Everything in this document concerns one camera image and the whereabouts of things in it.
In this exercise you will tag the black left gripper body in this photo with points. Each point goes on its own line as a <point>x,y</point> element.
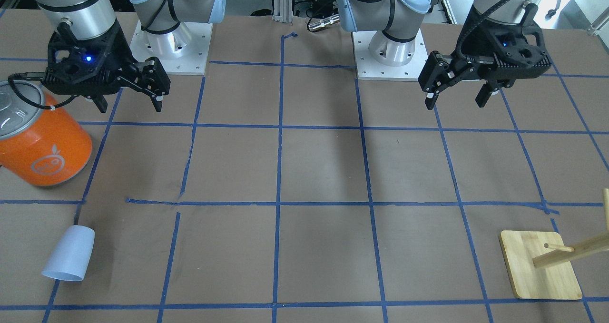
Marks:
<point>476,41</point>

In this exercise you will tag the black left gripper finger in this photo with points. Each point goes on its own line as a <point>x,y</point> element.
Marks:
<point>485,93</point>
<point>443,71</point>

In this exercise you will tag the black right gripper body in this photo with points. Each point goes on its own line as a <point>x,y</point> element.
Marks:
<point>121,52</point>

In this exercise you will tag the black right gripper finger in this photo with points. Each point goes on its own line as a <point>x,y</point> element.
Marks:
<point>101,103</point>
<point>148,77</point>

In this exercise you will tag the light blue plastic cup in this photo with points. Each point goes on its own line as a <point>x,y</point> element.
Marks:
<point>70,259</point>

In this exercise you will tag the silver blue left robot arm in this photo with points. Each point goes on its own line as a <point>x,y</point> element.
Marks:
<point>400,20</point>

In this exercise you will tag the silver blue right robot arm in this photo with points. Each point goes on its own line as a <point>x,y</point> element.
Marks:
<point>91,18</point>

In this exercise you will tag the large orange can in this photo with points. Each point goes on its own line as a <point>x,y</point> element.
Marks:
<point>43,147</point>

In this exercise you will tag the silver metal cylinder connector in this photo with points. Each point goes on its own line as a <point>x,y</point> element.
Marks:
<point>323,23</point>

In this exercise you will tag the black power adapter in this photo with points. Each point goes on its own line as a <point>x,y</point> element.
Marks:
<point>321,6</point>

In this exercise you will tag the wooden mug tree stand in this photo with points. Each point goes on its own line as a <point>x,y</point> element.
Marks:
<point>539,263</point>

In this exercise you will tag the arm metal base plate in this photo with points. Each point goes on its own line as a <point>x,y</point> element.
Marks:
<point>380,58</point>
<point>181,52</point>

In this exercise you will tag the aluminium extrusion post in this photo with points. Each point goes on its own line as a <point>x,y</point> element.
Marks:
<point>282,11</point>

